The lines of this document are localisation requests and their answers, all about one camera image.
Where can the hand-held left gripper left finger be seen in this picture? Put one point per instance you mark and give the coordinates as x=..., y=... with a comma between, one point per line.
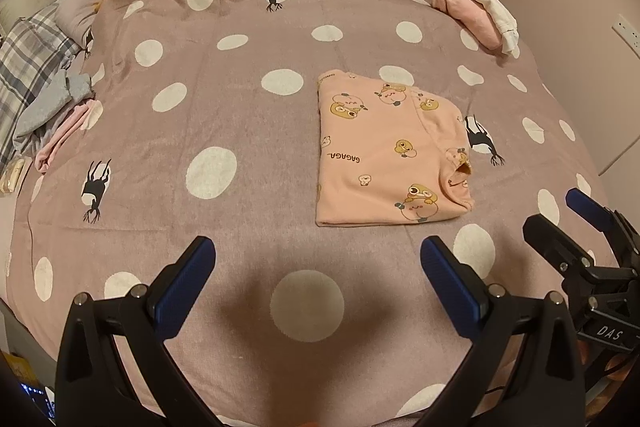
x=185, y=287

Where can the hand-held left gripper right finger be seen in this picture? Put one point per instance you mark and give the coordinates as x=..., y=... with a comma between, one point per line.
x=450, y=289

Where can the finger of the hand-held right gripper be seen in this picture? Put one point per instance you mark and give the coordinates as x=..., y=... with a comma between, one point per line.
x=587, y=207
x=550, y=239

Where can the orange cartoon print shirt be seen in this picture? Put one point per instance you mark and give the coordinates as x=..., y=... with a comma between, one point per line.
x=380, y=167

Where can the dark device with blue lights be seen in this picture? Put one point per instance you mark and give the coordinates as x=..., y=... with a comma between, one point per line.
x=39, y=399

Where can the mauve polka dot blanket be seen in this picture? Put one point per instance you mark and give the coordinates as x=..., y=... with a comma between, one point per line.
x=225, y=107

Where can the pale pink cloth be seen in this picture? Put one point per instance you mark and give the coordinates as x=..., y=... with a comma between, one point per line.
x=65, y=137

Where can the beige packet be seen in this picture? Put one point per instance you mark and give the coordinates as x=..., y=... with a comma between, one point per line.
x=14, y=176

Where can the grey cloth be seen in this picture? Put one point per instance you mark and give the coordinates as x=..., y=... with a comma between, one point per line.
x=50, y=107

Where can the pink folded cloth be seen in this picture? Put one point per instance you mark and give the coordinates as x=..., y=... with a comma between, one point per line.
x=470, y=14

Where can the plaid cloth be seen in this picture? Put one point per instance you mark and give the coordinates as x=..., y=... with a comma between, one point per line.
x=30, y=52

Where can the lavender quilt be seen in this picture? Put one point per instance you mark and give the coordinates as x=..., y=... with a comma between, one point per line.
x=80, y=7

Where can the white wall outlet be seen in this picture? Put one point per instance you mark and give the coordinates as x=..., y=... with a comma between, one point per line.
x=627, y=32

